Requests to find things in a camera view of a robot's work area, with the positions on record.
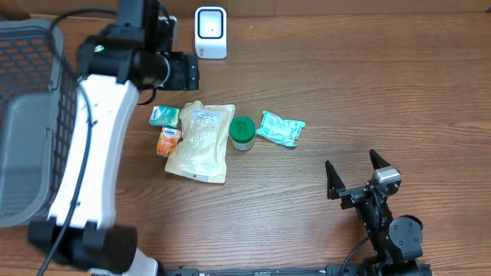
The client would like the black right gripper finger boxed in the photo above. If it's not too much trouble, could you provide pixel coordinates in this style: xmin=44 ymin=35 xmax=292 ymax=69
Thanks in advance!
xmin=325 ymin=160 xmax=346 ymax=199
xmin=369 ymin=149 xmax=390 ymax=170

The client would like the green tissue packet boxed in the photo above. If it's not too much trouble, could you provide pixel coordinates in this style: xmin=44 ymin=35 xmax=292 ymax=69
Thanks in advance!
xmin=149 ymin=106 xmax=180 ymax=129

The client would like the orange tissue packet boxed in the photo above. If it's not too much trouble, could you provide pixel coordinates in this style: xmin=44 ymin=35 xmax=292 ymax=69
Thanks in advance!
xmin=156 ymin=127 xmax=182 ymax=157

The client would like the teal wipes packet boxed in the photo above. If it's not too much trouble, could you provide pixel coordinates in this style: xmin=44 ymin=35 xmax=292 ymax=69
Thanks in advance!
xmin=255 ymin=110 xmax=305 ymax=147

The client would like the green lid jar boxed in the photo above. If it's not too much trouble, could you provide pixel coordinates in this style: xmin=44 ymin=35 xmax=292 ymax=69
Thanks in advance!
xmin=229 ymin=117 xmax=255 ymax=151

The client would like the beige pouch bag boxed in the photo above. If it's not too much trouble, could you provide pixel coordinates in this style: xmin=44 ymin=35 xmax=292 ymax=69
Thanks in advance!
xmin=165 ymin=100 xmax=236 ymax=184

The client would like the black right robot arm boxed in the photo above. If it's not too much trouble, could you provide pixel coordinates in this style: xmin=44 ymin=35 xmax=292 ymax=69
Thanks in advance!
xmin=325 ymin=149 xmax=432 ymax=276

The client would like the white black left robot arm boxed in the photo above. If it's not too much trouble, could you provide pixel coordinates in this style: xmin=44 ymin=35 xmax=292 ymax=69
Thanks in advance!
xmin=28 ymin=1 xmax=199 ymax=275

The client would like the white barcode scanner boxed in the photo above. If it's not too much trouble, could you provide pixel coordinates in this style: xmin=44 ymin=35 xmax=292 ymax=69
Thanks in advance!
xmin=195 ymin=6 xmax=227 ymax=60

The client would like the grey plastic basket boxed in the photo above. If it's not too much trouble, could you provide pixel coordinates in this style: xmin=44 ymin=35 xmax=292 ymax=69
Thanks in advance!
xmin=1 ymin=19 xmax=77 ymax=228

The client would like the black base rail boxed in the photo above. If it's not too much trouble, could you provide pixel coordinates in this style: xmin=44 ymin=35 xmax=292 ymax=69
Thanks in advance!
xmin=163 ymin=262 xmax=434 ymax=276

